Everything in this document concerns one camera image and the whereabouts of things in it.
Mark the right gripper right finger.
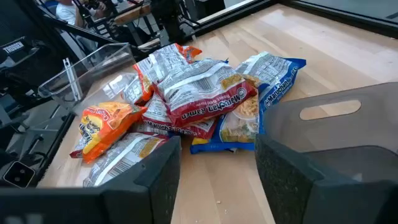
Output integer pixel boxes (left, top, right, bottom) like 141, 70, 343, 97
254, 134, 398, 224

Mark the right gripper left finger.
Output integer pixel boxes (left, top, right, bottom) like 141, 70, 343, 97
0, 135, 182, 224

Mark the red Maruchan ramen pack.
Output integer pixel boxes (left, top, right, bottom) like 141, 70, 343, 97
141, 93, 218, 140
154, 58, 259, 128
69, 132, 170, 187

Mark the orange Maruchan ramen pack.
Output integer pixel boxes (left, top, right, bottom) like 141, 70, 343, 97
121, 74, 147, 105
77, 101, 148, 164
132, 42, 203, 105

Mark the blue Maruchan ramen pack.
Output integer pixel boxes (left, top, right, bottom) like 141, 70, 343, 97
190, 93, 265, 155
235, 51, 307, 134

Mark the smoky grey plastic bin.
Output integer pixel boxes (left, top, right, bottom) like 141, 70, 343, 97
263, 82, 398, 184

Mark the clear plastic bin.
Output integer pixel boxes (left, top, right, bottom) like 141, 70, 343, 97
37, 42, 137, 116

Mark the wooden desk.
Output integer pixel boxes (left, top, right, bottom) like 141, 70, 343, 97
113, 2, 153, 26

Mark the black Trossen-labelled equipment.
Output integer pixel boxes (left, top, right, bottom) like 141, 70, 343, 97
0, 35, 63, 103

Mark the person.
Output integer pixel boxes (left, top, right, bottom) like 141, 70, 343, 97
55, 0, 108, 27

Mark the black camera device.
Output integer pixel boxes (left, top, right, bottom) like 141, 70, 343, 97
2, 161, 36, 189

